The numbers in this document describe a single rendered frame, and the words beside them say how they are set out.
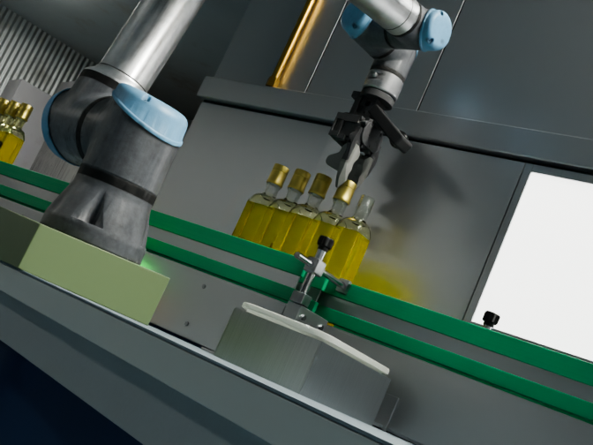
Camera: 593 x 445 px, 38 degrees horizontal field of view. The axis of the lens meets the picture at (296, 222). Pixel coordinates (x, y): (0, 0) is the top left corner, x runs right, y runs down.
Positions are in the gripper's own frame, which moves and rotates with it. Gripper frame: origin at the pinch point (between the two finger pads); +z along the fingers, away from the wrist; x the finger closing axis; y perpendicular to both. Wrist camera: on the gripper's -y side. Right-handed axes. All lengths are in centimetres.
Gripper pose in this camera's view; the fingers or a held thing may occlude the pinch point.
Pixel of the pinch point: (347, 185)
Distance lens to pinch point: 169.2
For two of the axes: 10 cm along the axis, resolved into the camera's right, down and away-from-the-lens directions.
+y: -7.5, -2.2, 6.2
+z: -4.0, 9.0, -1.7
